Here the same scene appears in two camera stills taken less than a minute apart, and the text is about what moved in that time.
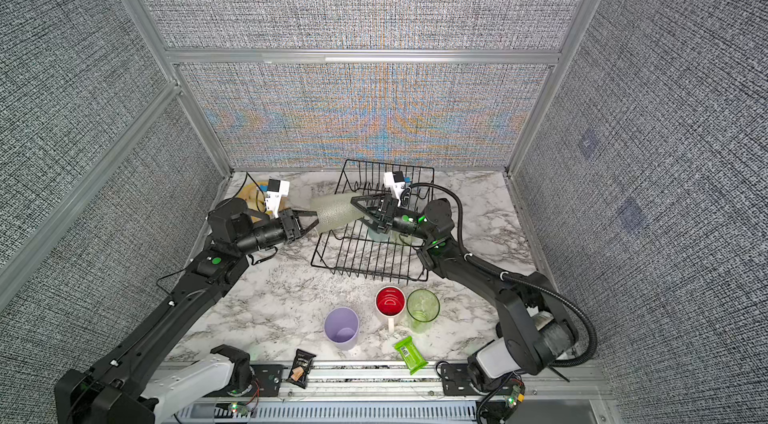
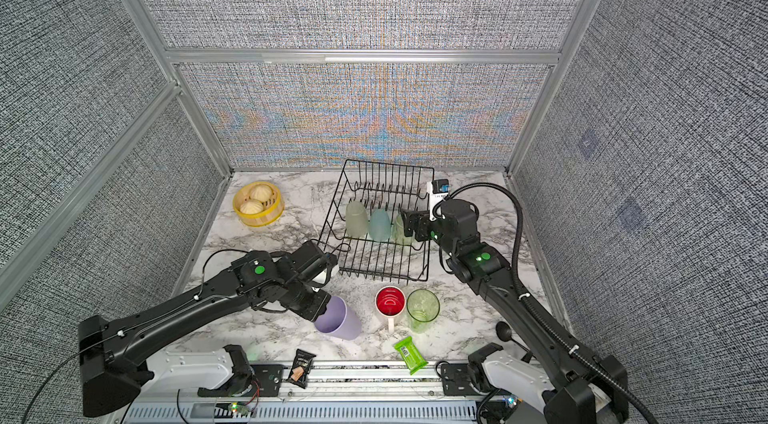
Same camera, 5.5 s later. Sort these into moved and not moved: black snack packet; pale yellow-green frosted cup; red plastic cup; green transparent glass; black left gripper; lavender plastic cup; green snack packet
Moved: lavender plastic cup; pale yellow-green frosted cup; black left gripper
Not moved: black snack packet; green transparent glass; red plastic cup; green snack packet
